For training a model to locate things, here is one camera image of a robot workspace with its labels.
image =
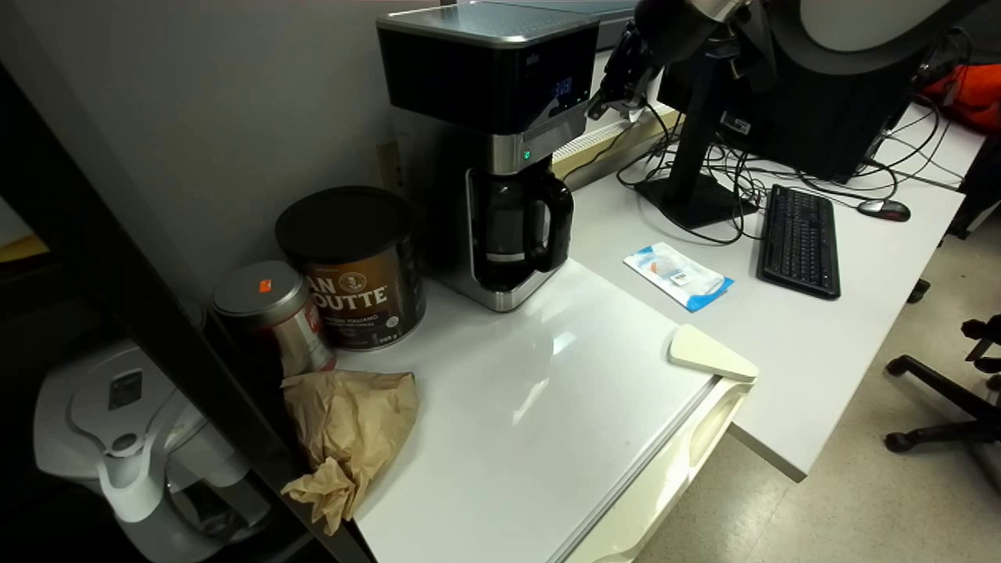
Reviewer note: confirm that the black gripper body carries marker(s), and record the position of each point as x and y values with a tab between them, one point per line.
657	36

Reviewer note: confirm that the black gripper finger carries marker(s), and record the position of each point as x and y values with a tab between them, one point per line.
609	92
635	83

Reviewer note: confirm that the black silver coffee maker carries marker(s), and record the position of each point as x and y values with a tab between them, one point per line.
472	67

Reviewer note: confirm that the dark coffee can black lid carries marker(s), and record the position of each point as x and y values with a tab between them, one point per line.
362	276

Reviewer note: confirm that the beige power strip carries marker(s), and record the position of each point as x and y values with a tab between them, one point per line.
606	142

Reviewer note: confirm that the black monitor stand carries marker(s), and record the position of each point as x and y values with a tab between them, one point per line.
696	157

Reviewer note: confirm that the black computer monitor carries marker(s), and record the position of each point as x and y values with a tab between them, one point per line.
834	96

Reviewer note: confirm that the blue white wipes packet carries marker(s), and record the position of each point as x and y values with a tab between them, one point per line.
676	276

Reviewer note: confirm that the black computer keyboard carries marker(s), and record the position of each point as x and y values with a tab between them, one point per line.
799	243

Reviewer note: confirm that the black computer mouse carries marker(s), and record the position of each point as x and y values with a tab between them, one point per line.
884	212

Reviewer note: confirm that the orange bag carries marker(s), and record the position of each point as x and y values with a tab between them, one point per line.
970	96

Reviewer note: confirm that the white mini fridge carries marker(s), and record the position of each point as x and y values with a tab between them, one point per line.
534	416

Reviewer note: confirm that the jar with silver lid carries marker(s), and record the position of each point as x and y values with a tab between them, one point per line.
273	301

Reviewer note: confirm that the crumpled brown paper bag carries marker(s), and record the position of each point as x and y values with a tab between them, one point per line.
347	423

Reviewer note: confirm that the black office chair base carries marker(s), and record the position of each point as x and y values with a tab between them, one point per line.
956	400

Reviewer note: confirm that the black shelf unit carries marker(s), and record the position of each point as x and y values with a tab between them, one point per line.
94	269

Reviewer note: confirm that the white water filter pitcher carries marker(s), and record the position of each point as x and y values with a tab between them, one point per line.
114	416

